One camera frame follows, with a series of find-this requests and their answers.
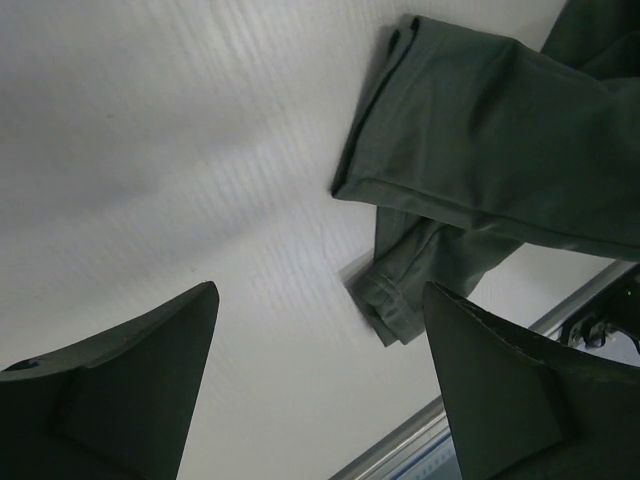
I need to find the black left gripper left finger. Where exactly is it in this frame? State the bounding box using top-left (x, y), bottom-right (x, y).
top-left (1, 281), bottom-right (219, 479)

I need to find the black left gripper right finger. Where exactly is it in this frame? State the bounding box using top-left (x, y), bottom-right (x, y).
top-left (423, 283), bottom-right (639, 479)

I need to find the grey t shirt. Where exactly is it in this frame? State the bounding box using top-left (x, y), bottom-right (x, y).
top-left (331, 1), bottom-right (639, 346)

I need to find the aluminium mounting rail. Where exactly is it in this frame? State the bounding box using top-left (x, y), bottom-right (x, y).
top-left (339, 262), bottom-right (639, 479)

